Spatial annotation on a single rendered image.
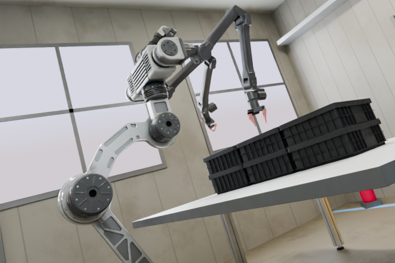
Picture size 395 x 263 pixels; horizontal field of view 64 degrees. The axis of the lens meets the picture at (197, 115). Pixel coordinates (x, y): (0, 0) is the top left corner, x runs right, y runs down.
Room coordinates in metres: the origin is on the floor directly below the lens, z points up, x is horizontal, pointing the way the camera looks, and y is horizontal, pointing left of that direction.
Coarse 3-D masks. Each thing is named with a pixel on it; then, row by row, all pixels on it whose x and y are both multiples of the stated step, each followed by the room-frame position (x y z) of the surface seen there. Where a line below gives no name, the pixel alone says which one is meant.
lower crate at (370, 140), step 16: (352, 128) 1.35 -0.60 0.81; (368, 128) 1.48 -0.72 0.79; (304, 144) 1.45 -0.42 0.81; (320, 144) 1.41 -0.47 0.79; (336, 144) 1.36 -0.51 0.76; (352, 144) 1.33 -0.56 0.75; (368, 144) 1.41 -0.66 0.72; (304, 160) 1.48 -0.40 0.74; (320, 160) 1.43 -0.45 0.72; (336, 160) 1.38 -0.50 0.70
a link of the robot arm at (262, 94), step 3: (252, 81) 1.77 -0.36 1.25; (255, 81) 1.78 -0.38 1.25; (252, 84) 1.77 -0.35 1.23; (255, 84) 1.78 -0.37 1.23; (252, 87) 1.77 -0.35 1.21; (255, 87) 1.78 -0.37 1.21; (243, 90) 1.84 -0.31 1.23; (246, 90) 1.82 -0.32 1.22; (249, 90) 1.84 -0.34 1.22; (258, 90) 1.83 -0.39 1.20; (261, 90) 1.84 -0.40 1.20; (264, 90) 1.85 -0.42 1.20; (258, 93) 1.83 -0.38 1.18; (261, 93) 1.83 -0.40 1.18; (264, 93) 1.84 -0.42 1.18; (261, 96) 1.83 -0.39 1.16; (264, 96) 1.85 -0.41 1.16; (258, 99) 1.84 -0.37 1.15; (261, 99) 1.85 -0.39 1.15; (264, 99) 1.87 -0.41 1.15
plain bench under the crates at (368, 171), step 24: (384, 144) 1.51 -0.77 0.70; (312, 168) 1.41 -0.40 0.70; (336, 168) 0.93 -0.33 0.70; (360, 168) 0.70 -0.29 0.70; (384, 168) 0.64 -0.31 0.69; (240, 192) 1.36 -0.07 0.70; (264, 192) 0.92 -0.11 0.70; (288, 192) 0.85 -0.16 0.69; (312, 192) 0.78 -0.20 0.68; (336, 192) 0.73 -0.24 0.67; (168, 216) 1.51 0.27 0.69; (192, 216) 1.31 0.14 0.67; (336, 240) 2.70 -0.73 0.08
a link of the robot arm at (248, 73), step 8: (248, 16) 1.68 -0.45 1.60; (248, 24) 1.69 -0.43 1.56; (240, 32) 1.73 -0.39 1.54; (248, 32) 1.73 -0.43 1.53; (240, 40) 1.74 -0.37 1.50; (248, 40) 1.74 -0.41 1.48; (240, 48) 1.76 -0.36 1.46; (248, 48) 1.74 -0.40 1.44; (248, 56) 1.75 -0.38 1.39; (248, 64) 1.76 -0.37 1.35; (248, 72) 1.76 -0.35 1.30; (248, 80) 1.77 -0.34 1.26; (256, 80) 1.79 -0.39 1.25; (248, 88) 1.81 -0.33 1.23
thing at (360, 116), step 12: (336, 108) 1.33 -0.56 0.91; (348, 108) 1.40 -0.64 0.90; (360, 108) 1.49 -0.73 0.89; (312, 120) 1.40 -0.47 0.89; (324, 120) 1.36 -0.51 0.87; (336, 120) 1.33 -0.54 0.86; (348, 120) 1.36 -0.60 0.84; (360, 120) 1.43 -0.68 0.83; (288, 132) 1.50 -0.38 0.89; (300, 132) 1.46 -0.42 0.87; (312, 132) 1.41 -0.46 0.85; (324, 132) 1.38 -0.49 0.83; (288, 144) 1.52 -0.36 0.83
